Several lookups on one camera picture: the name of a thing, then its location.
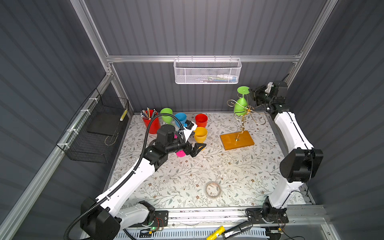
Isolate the black handheld device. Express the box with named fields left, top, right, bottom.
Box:
left=222, top=221, right=253, bottom=240

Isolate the white wire mesh basket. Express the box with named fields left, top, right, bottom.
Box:
left=173, top=58, right=242, bottom=85

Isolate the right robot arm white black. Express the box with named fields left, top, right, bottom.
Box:
left=250, top=81, right=324, bottom=224

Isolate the clear tape roll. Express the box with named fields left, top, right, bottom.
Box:
left=205, top=182, right=222, bottom=199

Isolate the red pencil cup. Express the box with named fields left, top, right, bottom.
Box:
left=141, top=108, right=161, bottom=135

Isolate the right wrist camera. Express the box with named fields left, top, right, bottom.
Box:
left=265, top=82, right=274, bottom=94

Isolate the red wine glass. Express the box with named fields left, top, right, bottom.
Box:
left=195, top=114, right=208, bottom=128

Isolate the yellow wine glass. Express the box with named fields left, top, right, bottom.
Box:
left=194, top=127, right=208, bottom=144

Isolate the yellow marker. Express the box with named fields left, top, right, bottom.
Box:
left=206, top=226, right=226, bottom=240

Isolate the floral table mat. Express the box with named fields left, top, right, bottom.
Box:
left=106, top=112, right=307, bottom=211

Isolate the black wire basket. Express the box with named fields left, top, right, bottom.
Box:
left=57, top=91, right=130, bottom=164

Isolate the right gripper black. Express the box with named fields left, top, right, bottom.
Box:
left=249, top=85, right=273, bottom=108

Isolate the gold rack with orange base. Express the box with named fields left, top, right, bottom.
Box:
left=220, top=100, right=267, bottom=151

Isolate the blue wine glass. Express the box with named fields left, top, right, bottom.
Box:
left=175, top=113, right=187, bottom=125

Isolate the green wine glass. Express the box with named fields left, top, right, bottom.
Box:
left=161, top=108, right=173, bottom=124
left=234, top=86, right=250, bottom=116

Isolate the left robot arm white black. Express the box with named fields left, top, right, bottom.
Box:
left=64, top=114, right=206, bottom=240

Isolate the pink wine glass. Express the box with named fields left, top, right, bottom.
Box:
left=176, top=151, right=186, bottom=158

